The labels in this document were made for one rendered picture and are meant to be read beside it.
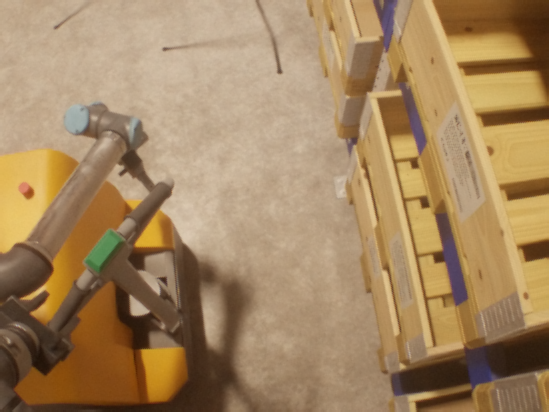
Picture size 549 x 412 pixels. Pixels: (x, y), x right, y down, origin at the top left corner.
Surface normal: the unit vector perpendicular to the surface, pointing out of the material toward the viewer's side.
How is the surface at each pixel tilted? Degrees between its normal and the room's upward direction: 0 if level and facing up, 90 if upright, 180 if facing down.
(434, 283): 0
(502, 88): 0
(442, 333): 0
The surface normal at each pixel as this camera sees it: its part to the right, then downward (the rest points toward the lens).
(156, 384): 0.36, -0.39
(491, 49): 0.00, -0.37
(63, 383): 0.70, -0.35
